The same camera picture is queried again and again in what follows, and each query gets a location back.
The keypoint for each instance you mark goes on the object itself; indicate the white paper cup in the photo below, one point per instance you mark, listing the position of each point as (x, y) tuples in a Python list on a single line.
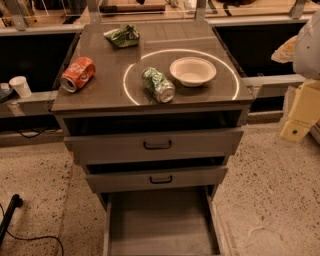
[(20, 85)]

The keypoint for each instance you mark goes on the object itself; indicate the crushed green soda can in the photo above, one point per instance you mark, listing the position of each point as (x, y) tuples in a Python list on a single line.
[(158, 85)]

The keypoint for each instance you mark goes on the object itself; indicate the black pole base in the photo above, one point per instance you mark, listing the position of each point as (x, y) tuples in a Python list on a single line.
[(15, 202)]

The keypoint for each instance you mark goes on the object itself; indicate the dark round plate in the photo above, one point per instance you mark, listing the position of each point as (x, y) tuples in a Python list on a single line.
[(6, 91)]

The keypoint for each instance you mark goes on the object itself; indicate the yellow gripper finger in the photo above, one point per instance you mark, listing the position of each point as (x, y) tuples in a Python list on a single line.
[(301, 111)]

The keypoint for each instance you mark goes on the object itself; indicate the white paper bowl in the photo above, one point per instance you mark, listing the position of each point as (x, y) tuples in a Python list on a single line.
[(192, 71)]

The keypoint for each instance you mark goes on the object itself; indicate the crumpled green chip bag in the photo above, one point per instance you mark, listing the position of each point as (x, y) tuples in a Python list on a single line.
[(123, 37)]

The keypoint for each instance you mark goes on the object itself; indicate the grey drawer cabinet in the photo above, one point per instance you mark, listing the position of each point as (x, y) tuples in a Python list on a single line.
[(153, 130)]

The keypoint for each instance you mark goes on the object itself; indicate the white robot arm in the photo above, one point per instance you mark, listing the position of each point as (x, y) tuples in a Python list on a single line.
[(303, 51)]

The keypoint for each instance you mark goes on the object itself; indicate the bottom grey drawer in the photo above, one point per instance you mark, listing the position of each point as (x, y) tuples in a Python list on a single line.
[(165, 222)]

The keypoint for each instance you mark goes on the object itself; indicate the top grey drawer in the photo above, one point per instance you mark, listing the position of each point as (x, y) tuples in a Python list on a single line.
[(154, 146)]

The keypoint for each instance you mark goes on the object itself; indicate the grey drawer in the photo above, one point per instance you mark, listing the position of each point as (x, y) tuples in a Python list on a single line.
[(156, 179), (165, 222), (154, 146)]

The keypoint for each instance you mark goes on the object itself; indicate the crushed red soda can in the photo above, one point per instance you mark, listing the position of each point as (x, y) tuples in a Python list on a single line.
[(77, 74)]

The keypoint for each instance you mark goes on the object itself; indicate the middle grey drawer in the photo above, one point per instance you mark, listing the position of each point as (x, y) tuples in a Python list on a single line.
[(156, 179)]

